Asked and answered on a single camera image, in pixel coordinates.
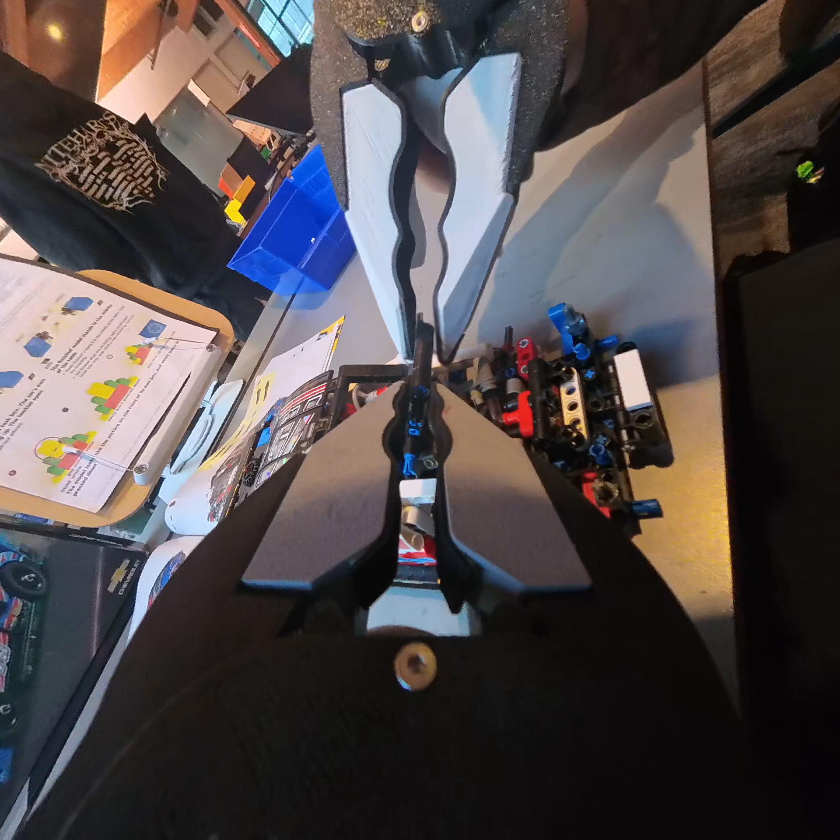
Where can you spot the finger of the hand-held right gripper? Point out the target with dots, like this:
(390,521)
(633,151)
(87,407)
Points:
(371,170)
(485,164)

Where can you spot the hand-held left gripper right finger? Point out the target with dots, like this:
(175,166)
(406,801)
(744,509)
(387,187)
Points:
(512,518)

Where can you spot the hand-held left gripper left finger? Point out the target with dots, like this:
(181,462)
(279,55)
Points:
(321,512)

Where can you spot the toy brick race car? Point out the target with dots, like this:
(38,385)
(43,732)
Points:
(571,407)

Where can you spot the white instruction booklet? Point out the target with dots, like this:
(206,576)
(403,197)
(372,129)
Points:
(295,367)

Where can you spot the black striped hood panel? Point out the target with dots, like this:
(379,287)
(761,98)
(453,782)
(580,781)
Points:
(420,348)

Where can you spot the grey desk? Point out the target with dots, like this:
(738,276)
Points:
(623,229)

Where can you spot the person's right hand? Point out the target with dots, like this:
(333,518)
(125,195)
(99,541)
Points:
(434,164)

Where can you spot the blue plastic bin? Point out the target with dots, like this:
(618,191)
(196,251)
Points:
(295,243)

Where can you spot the yellow plastic bin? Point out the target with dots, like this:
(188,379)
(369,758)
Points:
(236,197)

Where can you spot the yellow-cover instruction booklet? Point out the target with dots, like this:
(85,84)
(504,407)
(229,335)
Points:
(333,328)

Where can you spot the wooden document board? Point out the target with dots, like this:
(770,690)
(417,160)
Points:
(210,328)

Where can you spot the toy car packaging box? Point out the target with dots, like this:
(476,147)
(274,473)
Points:
(72,623)

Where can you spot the printed instruction sheet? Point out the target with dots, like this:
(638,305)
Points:
(79,374)

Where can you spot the small green object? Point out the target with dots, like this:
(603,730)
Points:
(810,170)

